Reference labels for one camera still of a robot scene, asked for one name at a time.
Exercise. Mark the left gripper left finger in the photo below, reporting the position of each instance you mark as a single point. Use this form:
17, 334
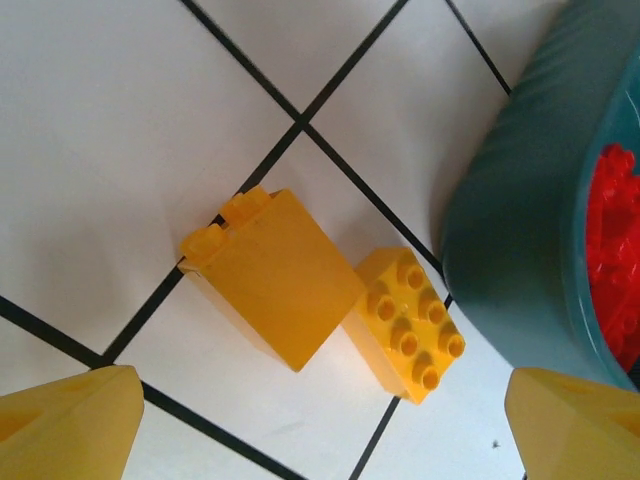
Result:
60, 430

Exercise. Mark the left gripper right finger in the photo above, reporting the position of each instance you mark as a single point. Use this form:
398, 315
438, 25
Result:
585, 435

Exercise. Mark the yellow six-stud lego brick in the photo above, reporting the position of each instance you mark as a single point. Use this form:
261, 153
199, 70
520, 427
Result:
400, 320

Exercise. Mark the teal plastic bin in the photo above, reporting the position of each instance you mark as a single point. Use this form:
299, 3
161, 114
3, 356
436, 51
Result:
515, 200

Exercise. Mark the yellow slope lego brick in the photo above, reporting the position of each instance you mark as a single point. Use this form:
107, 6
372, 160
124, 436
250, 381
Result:
280, 280

